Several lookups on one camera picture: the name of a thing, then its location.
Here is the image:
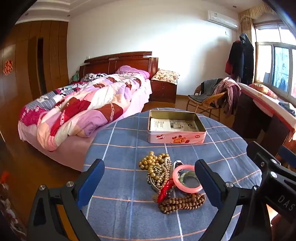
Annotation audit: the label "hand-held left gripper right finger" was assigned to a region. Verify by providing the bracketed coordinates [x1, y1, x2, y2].
[194, 159, 272, 241]

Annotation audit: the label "folded grey clothes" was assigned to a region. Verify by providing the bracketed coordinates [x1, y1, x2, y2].
[279, 101, 296, 117]

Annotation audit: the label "red paper decoration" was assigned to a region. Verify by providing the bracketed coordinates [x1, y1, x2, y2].
[3, 60, 13, 75]

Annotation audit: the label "grey garment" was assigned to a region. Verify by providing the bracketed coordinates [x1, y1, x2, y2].
[201, 79, 224, 96]

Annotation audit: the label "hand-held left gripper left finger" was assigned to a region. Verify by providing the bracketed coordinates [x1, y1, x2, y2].
[28, 159, 105, 241]

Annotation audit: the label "pink pillow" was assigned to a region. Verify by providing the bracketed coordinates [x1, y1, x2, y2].
[116, 65, 150, 80]

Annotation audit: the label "wooden bead bracelet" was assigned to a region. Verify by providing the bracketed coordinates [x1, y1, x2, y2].
[158, 193, 207, 210]

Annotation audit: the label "pink bangle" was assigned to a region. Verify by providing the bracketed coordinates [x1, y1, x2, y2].
[172, 164, 204, 193]

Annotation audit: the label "printed paper sheet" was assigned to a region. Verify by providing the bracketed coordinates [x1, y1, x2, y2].
[150, 118, 199, 131]

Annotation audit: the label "green jade bangle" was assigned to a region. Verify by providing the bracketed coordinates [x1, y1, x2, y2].
[179, 171, 202, 188]

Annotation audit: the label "blue plaid tablecloth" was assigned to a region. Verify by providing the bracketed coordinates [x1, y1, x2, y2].
[82, 107, 264, 241]

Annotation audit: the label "red tassel charm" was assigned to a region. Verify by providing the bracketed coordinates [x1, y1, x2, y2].
[152, 178, 174, 204]

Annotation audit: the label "dark wooden desk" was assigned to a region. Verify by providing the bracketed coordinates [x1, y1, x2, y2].
[232, 82, 296, 168]

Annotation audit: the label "pink patchwork quilt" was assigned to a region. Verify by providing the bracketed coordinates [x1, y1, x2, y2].
[18, 72, 149, 152]

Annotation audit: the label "floral patterned cloth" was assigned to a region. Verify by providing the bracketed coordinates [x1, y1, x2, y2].
[0, 171, 26, 241]

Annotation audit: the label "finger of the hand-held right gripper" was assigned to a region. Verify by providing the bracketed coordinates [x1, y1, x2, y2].
[246, 141, 282, 176]
[278, 146, 296, 171]

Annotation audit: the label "wooden wardrobe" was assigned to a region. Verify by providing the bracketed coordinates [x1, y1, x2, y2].
[0, 20, 70, 142]

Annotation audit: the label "yellow curtain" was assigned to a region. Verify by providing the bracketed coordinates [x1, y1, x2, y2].
[239, 4, 277, 84]

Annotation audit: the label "large gold pearl necklace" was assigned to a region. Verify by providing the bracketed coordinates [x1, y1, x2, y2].
[139, 151, 166, 180]

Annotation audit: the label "pink metal tin box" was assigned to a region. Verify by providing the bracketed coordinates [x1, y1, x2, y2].
[147, 110, 207, 144]

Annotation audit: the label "window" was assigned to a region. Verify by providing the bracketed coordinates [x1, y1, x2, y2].
[254, 22, 296, 98]

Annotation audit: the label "pink floral cushion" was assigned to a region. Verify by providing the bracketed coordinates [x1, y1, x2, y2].
[248, 83, 279, 100]

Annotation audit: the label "wicker chair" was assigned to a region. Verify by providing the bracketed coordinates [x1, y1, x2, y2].
[186, 81, 232, 121]

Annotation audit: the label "black and white cloth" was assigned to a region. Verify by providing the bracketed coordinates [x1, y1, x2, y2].
[81, 73, 108, 82]

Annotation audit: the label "black hanging coat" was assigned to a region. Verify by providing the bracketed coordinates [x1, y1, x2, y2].
[239, 33, 255, 85]

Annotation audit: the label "pink plaid garment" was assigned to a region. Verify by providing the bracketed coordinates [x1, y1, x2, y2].
[213, 77, 242, 115]

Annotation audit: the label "floral pillow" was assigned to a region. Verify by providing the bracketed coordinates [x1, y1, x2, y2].
[151, 69, 180, 83]

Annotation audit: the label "wooden bed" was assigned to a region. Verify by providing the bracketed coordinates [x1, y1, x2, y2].
[18, 51, 159, 172]

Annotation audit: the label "white air conditioner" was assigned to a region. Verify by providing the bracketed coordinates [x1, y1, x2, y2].
[208, 10, 239, 30]

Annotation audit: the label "dark hanging jacket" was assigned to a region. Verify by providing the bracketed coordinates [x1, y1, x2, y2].
[228, 40, 245, 80]

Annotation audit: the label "wooden nightstand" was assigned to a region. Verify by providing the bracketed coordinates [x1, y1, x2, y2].
[149, 79, 178, 104]

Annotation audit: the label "person's right hand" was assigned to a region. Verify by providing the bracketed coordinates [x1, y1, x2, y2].
[270, 213, 284, 235]

